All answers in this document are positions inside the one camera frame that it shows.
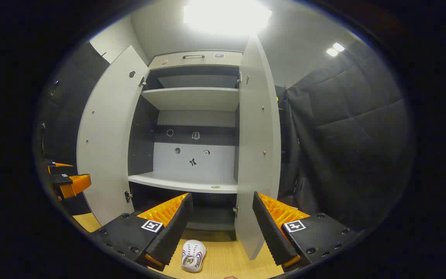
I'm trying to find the white striped canvas shoe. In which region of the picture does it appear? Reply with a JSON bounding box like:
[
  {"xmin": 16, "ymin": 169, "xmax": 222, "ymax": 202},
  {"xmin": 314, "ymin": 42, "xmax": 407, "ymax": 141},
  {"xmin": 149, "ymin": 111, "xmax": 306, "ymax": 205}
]
[{"xmin": 180, "ymin": 239, "xmax": 207, "ymax": 273}]

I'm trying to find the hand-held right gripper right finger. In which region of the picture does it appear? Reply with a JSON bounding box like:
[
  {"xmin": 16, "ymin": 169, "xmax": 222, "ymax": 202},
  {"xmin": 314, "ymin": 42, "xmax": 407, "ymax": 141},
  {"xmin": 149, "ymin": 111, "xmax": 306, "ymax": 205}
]
[{"xmin": 252, "ymin": 191, "xmax": 363, "ymax": 272}]

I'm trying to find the grey shoe cabinet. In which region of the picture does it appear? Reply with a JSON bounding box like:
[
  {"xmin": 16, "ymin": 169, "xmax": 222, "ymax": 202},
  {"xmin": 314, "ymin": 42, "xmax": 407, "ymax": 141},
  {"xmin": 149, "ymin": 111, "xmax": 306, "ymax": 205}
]
[{"xmin": 128, "ymin": 50, "xmax": 244, "ymax": 241}]

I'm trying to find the large ceiling light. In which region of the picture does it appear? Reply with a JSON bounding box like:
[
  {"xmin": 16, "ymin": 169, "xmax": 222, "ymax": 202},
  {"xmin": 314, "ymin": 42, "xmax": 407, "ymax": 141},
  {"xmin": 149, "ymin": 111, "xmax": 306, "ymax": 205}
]
[{"xmin": 184, "ymin": 0, "xmax": 273, "ymax": 35}]

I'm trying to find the small ceiling light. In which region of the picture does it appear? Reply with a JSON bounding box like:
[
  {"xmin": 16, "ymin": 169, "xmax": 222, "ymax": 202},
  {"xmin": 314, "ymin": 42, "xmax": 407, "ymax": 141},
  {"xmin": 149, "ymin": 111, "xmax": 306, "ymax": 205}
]
[{"xmin": 326, "ymin": 42, "xmax": 345, "ymax": 57}]

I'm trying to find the grey shoe cabinet door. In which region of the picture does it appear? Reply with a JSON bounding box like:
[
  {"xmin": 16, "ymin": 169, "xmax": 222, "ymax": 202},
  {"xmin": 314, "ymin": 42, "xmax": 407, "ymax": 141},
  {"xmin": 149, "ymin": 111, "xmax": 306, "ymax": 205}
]
[
  {"xmin": 234, "ymin": 34, "xmax": 281, "ymax": 261},
  {"xmin": 77, "ymin": 45, "xmax": 150, "ymax": 226}
]

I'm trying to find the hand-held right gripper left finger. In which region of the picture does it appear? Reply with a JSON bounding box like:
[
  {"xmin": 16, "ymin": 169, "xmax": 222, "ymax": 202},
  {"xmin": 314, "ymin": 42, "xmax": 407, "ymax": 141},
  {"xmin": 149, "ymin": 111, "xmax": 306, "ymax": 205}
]
[{"xmin": 91, "ymin": 193, "xmax": 194, "ymax": 272}]

